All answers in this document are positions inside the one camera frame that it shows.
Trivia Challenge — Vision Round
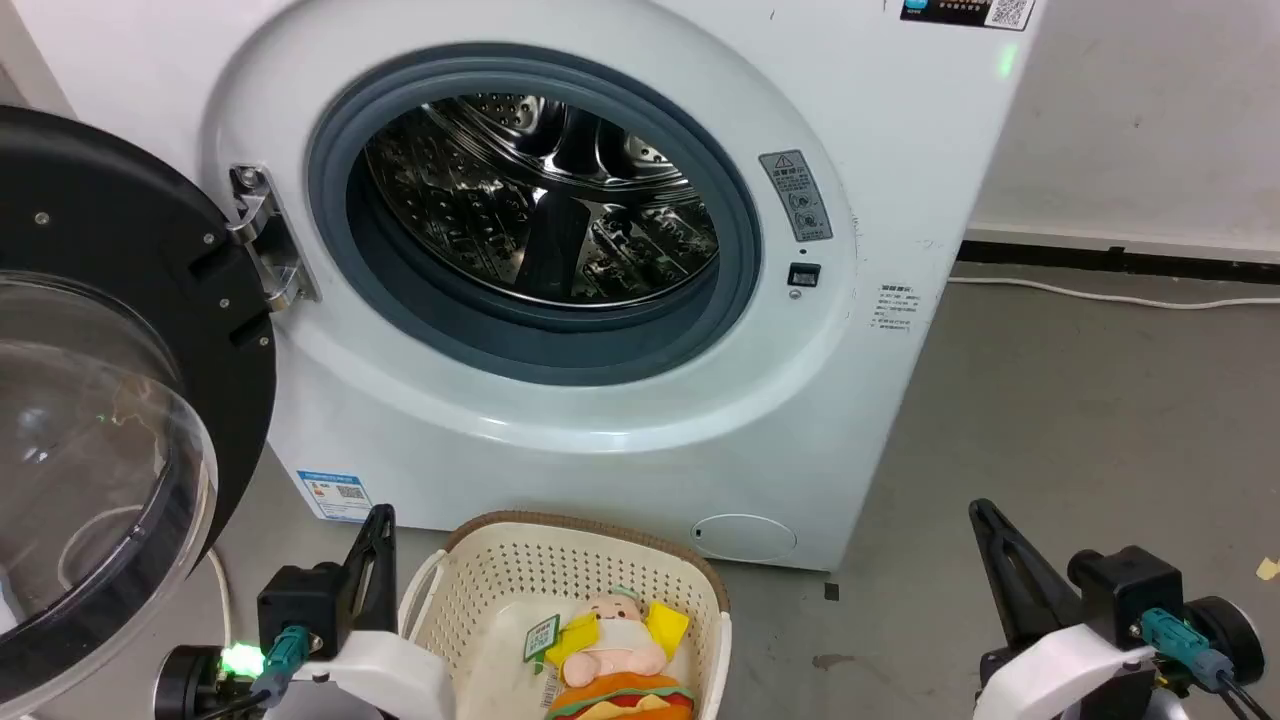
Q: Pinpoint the cream perforated laundry basket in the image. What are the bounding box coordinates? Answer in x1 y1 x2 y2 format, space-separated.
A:
398 512 733 720

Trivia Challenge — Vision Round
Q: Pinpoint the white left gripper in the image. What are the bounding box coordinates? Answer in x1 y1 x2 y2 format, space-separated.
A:
296 505 456 720

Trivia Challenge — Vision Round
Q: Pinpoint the steel perforated drum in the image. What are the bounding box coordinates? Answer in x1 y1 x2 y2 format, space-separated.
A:
362 93 721 308

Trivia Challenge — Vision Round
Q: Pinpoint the black round washer door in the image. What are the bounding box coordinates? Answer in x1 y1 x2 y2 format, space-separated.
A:
0 105 278 693

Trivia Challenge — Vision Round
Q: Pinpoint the blue energy label sticker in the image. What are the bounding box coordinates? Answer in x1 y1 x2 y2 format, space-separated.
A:
296 468 374 523

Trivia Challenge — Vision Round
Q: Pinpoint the white hose by door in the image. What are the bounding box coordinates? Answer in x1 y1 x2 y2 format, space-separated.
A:
205 548 233 646

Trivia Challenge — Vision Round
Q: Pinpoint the chrome door hinge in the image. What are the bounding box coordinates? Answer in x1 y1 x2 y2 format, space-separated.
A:
228 165 321 313

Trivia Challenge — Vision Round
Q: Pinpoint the grey warning sticker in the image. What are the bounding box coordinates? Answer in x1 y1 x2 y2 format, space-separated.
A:
758 150 834 243

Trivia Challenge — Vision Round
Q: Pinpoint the teal plug cable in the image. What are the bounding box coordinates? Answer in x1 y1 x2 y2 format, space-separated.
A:
190 625 313 720
1140 608 1280 720

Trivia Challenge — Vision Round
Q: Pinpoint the black QR code sticker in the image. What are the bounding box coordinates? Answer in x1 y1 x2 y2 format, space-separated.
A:
900 0 1036 32

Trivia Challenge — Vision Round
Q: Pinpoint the green white hang tag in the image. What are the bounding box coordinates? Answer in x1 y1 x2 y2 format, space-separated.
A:
522 614 561 663

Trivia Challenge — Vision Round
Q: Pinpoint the plush burger toy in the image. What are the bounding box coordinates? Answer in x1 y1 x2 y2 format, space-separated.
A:
545 672 698 720

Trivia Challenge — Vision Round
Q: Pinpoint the grey rubber door gasket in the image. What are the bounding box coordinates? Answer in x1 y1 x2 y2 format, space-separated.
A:
305 42 763 388

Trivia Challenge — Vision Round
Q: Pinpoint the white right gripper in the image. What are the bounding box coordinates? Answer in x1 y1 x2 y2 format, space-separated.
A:
968 498 1161 720

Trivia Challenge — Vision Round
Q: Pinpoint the teal plug left cable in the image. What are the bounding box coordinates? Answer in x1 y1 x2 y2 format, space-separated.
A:
190 625 313 720

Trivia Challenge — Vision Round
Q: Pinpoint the black baseboard strip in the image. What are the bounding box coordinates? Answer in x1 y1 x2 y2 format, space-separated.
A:
958 240 1280 287

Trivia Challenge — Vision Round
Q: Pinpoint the oval white filter cover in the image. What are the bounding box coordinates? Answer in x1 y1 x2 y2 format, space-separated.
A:
692 514 799 563

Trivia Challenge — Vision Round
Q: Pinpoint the pink baby doll toy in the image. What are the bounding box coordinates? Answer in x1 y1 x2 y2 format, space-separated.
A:
545 590 691 691

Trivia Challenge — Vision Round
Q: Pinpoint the thin white floor cable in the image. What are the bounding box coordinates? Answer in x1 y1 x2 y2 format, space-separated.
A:
945 275 1280 311

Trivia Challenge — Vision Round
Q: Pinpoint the white front-load washing machine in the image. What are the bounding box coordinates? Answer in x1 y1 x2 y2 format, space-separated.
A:
10 0 1046 573

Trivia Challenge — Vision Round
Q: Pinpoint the teal plug right cable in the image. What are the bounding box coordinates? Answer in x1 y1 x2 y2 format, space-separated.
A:
1140 608 1280 720

